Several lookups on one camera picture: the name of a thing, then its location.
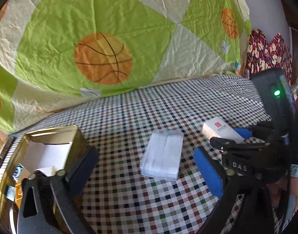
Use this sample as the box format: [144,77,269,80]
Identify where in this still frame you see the white gold carton box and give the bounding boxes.
[202,117,244,143]

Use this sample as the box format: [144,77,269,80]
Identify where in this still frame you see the yellow face toy block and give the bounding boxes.
[15,183,23,208]

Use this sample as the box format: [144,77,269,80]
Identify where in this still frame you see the moon picture toy block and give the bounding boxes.
[12,163,24,182]

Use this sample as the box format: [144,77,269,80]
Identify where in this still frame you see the clear plastic case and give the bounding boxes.
[139,129,184,181]

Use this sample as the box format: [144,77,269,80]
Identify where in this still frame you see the blue bear toy block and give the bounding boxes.
[6,185,16,202]

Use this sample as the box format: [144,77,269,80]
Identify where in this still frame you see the person's right hand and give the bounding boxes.
[268,175,298,212]

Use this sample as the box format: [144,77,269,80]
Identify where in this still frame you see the gold metal tin tray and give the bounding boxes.
[0,125,99,233]

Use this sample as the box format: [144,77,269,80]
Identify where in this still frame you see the white paper tray liner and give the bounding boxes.
[15,141,73,183]

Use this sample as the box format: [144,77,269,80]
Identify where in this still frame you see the black smartphone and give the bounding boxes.
[0,136,15,168]

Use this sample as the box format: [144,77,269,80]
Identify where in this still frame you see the red plaid bear fabric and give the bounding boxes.
[245,28,292,83]

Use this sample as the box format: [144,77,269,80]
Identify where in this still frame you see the checkered tablecloth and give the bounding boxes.
[0,74,286,234]

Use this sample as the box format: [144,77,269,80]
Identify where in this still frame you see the green basketball bedsheet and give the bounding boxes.
[0,0,251,133]

